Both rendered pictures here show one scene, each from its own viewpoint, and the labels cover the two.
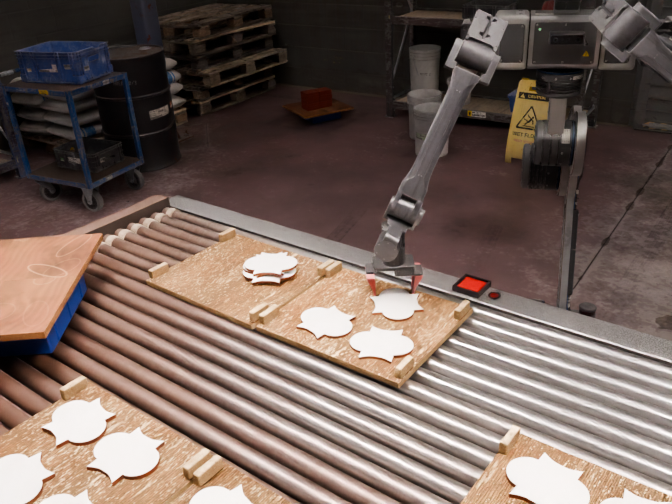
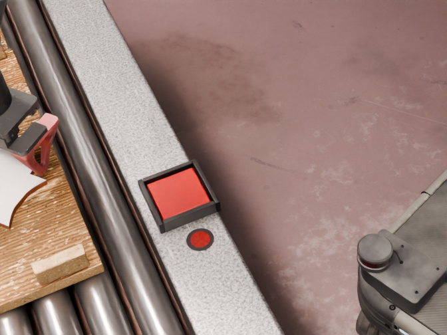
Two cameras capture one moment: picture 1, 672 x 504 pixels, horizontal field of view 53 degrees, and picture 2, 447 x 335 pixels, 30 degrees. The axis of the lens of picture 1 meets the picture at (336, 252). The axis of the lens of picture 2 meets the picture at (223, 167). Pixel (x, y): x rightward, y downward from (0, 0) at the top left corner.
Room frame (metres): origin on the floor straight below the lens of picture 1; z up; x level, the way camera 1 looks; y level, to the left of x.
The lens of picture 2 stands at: (1.06, -0.76, 1.68)
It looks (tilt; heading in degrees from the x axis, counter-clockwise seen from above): 49 degrees down; 34
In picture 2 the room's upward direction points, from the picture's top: 8 degrees counter-clockwise
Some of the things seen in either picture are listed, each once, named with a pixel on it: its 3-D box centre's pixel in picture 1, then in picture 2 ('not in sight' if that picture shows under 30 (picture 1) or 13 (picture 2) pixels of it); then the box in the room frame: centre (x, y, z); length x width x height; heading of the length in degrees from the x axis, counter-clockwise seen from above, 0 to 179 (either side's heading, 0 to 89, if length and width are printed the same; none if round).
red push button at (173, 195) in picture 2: (471, 286); (179, 196); (1.55, -0.35, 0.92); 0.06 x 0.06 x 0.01; 51
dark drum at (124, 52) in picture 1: (135, 108); not in sight; (5.39, 1.53, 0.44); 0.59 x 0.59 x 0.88
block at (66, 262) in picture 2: (462, 309); (60, 264); (1.40, -0.30, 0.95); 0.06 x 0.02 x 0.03; 142
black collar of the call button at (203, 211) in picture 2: (471, 285); (179, 195); (1.55, -0.35, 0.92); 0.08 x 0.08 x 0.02; 51
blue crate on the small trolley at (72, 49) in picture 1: (65, 62); not in sight; (4.72, 1.75, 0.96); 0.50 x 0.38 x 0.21; 69
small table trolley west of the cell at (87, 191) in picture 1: (73, 134); not in sight; (4.72, 1.81, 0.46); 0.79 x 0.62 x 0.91; 54
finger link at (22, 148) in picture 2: (407, 278); (24, 143); (1.50, -0.18, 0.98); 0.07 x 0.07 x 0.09; 0
